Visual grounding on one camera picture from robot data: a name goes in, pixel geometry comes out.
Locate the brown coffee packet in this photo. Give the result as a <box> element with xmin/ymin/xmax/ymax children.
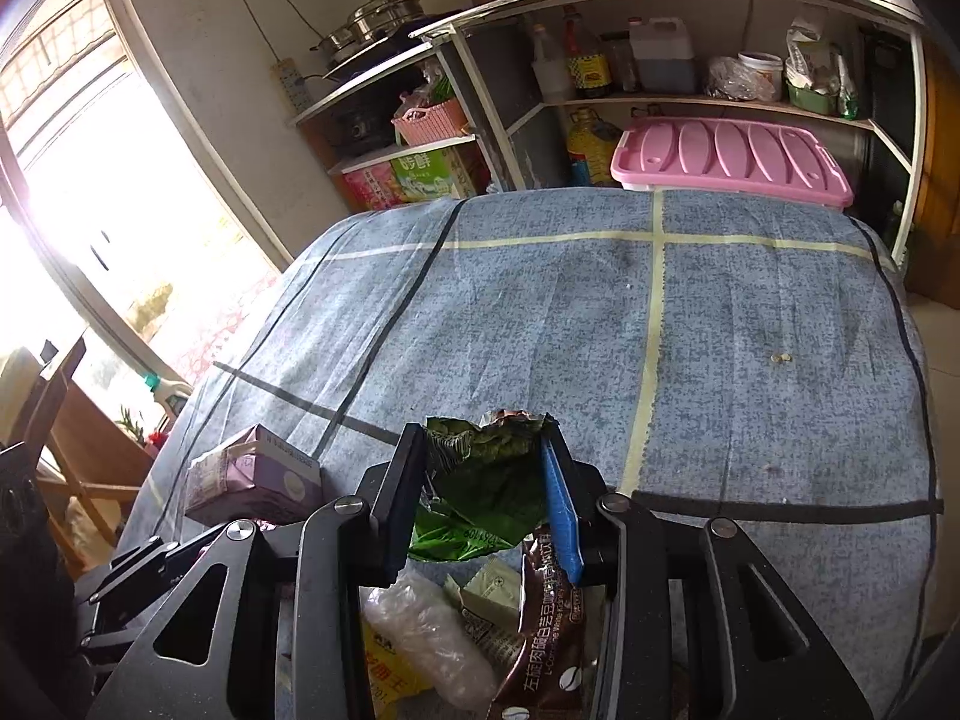
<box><xmin>487</xmin><ymin>532</ymin><xmax>616</xmax><ymax>720</ymax></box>

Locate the low white metal shelf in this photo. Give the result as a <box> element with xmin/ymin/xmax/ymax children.
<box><xmin>292</xmin><ymin>37</ymin><xmax>488</xmax><ymax>215</ymax></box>

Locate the green seasoning packet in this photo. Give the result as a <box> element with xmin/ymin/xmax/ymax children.
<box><xmin>834</xmin><ymin>52</ymin><xmax>862</xmax><ymax>121</ymax></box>

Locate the yellow label sauce bottle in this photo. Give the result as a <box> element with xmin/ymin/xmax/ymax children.
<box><xmin>562</xmin><ymin>11</ymin><xmax>612</xmax><ymax>98</ymax></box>

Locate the tall white metal shelf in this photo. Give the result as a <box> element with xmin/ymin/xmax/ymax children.
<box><xmin>409</xmin><ymin>0</ymin><xmax>927</xmax><ymax>271</ymax></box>

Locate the white plastic tub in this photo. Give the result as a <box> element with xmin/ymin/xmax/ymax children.
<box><xmin>737</xmin><ymin>51</ymin><xmax>785</xmax><ymax>102</ymax></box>

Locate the pink printed carton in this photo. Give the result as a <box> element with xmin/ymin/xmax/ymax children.
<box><xmin>341</xmin><ymin>161</ymin><xmax>402</xmax><ymax>212</ymax></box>

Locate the white spray bottle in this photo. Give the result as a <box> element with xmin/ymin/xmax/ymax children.
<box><xmin>142</xmin><ymin>373</ymin><xmax>194</xmax><ymax>421</ymax></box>

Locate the white jerry can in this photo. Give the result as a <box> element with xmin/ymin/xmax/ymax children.
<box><xmin>628</xmin><ymin>15</ymin><xmax>698</xmax><ymax>95</ymax></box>

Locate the yellow snack packet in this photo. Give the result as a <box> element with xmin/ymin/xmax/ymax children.
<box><xmin>361</xmin><ymin>611</ymin><xmax>436</xmax><ymax>720</ymax></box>

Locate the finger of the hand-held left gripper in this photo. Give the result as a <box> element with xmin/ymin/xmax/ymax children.
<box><xmin>75</xmin><ymin>600</ymin><xmax>162</xmax><ymax>665</ymax></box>
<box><xmin>88</xmin><ymin>529</ymin><xmax>226</xmax><ymax>605</ymax></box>

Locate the white plastic bottle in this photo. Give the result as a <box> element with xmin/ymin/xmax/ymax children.
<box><xmin>531</xmin><ymin>22</ymin><xmax>575</xmax><ymax>102</ymax></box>

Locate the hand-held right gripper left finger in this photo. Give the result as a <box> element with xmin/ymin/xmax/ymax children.
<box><xmin>86</xmin><ymin>422</ymin><xmax>428</xmax><ymax>720</ymax></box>

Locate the green snack wrapper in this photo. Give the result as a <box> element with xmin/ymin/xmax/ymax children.
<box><xmin>409</xmin><ymin>409</ymin><xmax>560</xmax><ymax>563</ymax></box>

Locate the pale green small carton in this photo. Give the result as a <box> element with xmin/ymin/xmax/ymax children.
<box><xmin>459</xmin><ymin>559</ymin><xmax>524</xmax><ymax>631</ymax></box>

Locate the crumpled clear plastic bag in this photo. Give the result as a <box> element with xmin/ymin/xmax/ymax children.
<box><xmin>703</xmin><ymin>56</ymin><xmax>777</xmax><ymax>102</ymax></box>

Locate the black rice cooker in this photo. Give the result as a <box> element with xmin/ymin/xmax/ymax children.
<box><xmin>330</xmin><ymin>101</ymin><xmax>395</xmax><ymax>147</ymax></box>

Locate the black induction cooker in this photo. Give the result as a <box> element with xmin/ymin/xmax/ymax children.
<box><xmin>322</xmin><ymin>11</ymin><xmax>466</xmax><ymax>80</ymax></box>

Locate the green bowl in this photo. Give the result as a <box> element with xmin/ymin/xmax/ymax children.
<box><xmin>786</xmin><ymin>82</ymin><xmax>839</xmax><ymax>117</ymax></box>

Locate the white power strip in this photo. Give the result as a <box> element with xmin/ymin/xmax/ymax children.
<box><xmin>271</xmin><ymin>58</ymin><xmax>312</xmax><ymax>113</ymax></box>

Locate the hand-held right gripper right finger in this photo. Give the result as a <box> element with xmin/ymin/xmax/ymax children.
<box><xmin>540</xmin><ymin>418</ymin><xmax>875</xmax><ymax>720</ymax></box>

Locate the green printed carton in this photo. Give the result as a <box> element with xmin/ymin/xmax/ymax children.
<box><xmin>390</xmin><ymin>146</ymin><xmax>481</xmax><ymax>203</ymax></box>

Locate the yellow cooking oil bottle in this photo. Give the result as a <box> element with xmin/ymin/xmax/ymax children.
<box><xmin>566</xmin><ymin>109</ymin><xmax>623</xmax><ymax>188</ymax></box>

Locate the wooden door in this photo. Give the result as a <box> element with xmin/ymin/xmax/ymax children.
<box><xmin>904</xmin><ymin>37</ymin><xmax>960</xmax><ymax>301</ymax></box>

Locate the black power cable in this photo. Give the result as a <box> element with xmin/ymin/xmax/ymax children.
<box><xmin>210</xmin><ymin>0</ymin><xmax>327</xmax><ymax>80</ymax></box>

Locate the purple milk carton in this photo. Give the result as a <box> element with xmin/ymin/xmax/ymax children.
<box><xmin>184</xmin><ymin>424</ymin><xmax>325</xmax><ymax>526</ymax></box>

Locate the pink plastic basket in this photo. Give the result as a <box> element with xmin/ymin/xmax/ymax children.
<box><xmin>391</xmin><ymin>101</ymin><xmax>473</xmax><ymax>147</ymax></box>

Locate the brown glass jar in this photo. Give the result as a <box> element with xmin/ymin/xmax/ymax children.
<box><xmin>604</xmin><ymin>34</ymin><xmax>642</xmax><ymax>95</ymax></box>

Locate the pink storage box lid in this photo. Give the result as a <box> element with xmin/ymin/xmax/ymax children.
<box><xmin>610</xmin><ymin>118</ymin><xmax>856</xmax><ymax>211</ymax></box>

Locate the white foam fruit net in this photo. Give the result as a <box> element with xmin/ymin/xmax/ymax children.
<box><xmin>371</xmin><ymin>570</ymin><xmax>500</xmax><ymax>710</ymax></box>

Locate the steel steamer pot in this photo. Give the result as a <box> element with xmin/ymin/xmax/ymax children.
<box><xmin>311</xmin><ymin>0</ymin><xmax>425</xmax><ymax>65</ymax></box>

